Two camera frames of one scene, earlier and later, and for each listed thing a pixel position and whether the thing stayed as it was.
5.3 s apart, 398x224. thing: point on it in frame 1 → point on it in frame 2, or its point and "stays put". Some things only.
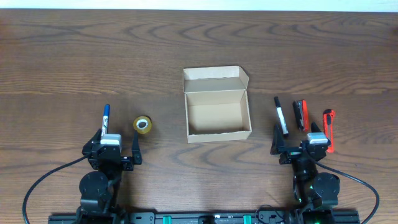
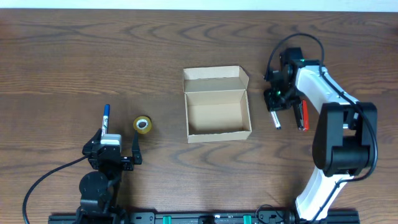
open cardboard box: (216, 103) stays put
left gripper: (115, 159) stays put
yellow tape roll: (142, 124) stays put
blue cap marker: (106, 121) stays put
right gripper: (297, 153) → (286, 104)
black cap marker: (281, 116) → (275, 119)
